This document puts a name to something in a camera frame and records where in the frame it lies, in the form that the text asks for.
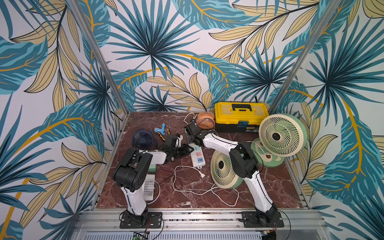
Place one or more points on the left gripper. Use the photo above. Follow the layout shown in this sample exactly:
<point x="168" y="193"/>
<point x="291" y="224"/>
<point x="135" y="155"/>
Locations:
<point x="185" y="150"/>

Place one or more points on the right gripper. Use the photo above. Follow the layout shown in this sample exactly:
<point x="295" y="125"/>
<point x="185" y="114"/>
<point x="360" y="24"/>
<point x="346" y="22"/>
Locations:
<point x="191" y="129"/>

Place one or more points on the green usb charger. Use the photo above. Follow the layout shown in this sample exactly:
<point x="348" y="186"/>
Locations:
<point x="152" y="169"/>

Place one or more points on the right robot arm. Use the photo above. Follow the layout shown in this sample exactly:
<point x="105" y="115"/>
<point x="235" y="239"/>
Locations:
<point x="244" y="163"/>

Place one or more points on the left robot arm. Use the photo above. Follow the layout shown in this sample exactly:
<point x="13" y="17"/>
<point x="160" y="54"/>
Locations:
<point x="132" y="170"/>

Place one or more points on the orange mini fan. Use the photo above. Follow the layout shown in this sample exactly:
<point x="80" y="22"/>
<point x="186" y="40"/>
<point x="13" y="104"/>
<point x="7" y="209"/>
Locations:
<point x="205" y="120"/>

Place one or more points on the white power strip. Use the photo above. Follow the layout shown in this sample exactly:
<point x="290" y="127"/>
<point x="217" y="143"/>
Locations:
<point x="197" y="156"/>

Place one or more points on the navy blue mini fan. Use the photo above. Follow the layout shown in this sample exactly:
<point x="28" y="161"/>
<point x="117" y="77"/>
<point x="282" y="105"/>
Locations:
<point x="143" y="139"/>

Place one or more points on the small green desk fan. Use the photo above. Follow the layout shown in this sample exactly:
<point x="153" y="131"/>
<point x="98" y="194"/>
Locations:
<point x="222" y="171"/>

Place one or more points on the white mini fan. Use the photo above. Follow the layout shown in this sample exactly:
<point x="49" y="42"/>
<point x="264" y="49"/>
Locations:
<point x="149" y="187"/>

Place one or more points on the large green standing fan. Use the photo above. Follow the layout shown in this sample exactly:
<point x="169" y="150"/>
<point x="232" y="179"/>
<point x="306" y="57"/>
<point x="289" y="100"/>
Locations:
<point x="280" y="136"/>

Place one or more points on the yellow black pliers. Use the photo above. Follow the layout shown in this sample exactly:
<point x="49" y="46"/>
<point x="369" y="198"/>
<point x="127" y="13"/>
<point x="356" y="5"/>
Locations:
<point x="163" y="136"/>

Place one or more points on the blue plastic faucet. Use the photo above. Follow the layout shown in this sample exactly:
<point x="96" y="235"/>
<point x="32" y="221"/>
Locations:
<point x="161" y="130"/>

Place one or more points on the yellow black toolbox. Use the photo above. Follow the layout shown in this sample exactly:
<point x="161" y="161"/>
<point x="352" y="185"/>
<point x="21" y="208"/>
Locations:
<point x="234" y="117"/>

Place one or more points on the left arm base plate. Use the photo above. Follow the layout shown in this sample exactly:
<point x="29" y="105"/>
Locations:
<point x="150" y="220"/>

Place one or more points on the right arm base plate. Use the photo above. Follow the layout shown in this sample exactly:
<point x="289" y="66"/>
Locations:
<point x="256" y="220"/>

